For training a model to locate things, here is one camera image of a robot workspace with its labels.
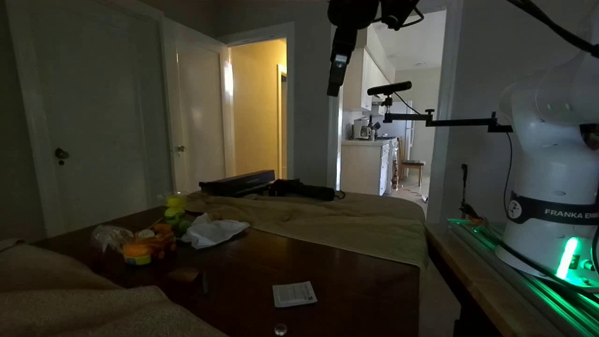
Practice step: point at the white closed door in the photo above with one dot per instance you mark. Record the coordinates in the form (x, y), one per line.
(93, 86)

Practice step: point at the white paper card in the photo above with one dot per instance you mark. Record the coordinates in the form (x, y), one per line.
(295, 294)

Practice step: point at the small brown block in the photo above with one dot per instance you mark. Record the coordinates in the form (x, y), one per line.
(185, 273)

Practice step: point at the black camera on boom arm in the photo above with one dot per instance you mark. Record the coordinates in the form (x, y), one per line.
(430, 118)

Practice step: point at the long black box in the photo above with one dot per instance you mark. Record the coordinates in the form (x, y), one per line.
(239, 185)

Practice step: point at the beige cloth near corner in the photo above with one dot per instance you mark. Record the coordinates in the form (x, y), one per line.
(50, 294)

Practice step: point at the yellow green toy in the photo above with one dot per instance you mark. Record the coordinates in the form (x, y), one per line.
(177, 213)

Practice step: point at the white open door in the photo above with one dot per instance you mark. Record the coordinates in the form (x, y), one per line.
(194, 73)

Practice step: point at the clear crumpled plastic bag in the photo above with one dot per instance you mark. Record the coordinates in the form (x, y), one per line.
(108, 236)

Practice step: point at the olive green table cloth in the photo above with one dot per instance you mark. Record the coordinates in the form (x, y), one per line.
(383, 226)

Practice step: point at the wooden stool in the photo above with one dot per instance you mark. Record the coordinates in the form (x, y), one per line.
(413, 168)

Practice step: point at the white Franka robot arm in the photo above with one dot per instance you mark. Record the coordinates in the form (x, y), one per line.
(552, 224)

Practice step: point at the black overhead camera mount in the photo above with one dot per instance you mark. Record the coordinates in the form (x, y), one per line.
(353, 15)

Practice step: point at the white kitchen cabinet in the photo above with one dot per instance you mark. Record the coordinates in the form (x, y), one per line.
(368, 166)

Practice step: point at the white paper towel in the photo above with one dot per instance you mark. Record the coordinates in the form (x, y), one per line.
(209, 232)

